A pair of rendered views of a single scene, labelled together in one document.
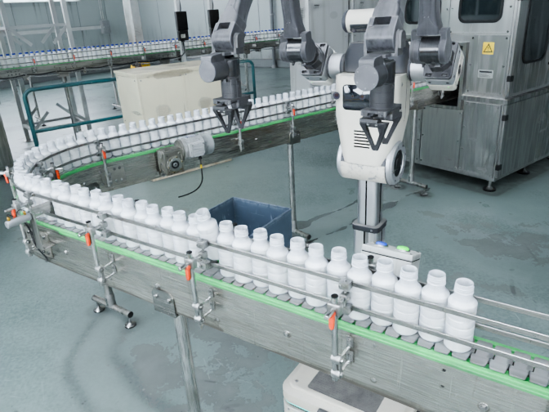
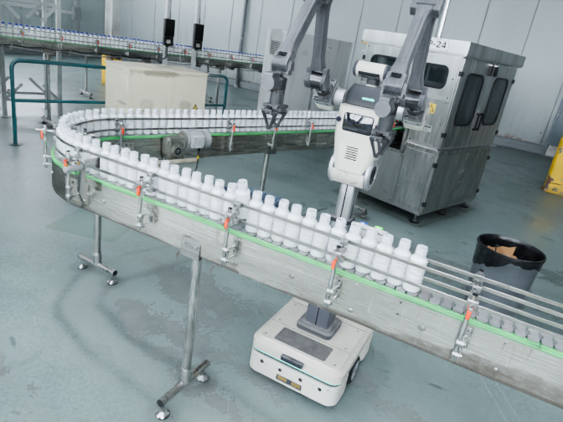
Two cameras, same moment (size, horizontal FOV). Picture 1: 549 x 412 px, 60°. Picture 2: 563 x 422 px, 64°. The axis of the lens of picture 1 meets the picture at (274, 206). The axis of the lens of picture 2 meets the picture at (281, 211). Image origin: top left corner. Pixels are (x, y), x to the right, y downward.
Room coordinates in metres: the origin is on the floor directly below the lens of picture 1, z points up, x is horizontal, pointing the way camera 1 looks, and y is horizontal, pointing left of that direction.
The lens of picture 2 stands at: (-0.45, 0.34, 1.73)
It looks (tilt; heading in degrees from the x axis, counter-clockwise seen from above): 21 degrees down; 350
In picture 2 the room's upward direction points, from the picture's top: 9 degrees clockwise
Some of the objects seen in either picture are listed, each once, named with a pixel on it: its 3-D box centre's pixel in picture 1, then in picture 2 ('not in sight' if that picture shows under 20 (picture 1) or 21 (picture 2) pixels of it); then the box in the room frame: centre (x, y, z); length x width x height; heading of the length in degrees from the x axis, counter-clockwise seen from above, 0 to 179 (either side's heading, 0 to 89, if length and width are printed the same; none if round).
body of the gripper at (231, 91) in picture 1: (231, 90); (276, 99); (1.37, 0.10, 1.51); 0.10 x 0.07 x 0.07; 145
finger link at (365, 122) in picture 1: (377, 130); (379, 144); (1.11, -0.26, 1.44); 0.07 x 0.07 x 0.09; 55
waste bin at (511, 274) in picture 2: not in sight; (496, 286); (2.18, -1.79, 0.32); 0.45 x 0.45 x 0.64
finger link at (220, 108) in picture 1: (229, 116); (271, 117); (1.36, 0.11, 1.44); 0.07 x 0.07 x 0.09; 55
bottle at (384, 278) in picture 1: (383, 291); (367, 250); (0.95, -0.25, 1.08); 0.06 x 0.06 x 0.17
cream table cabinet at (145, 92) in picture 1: (176, 118); (155, 114); (5.60, 1.10, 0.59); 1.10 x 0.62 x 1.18; 127
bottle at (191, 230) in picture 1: (198, 239); (230, 203); (1.29, 0.24, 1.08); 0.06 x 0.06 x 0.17
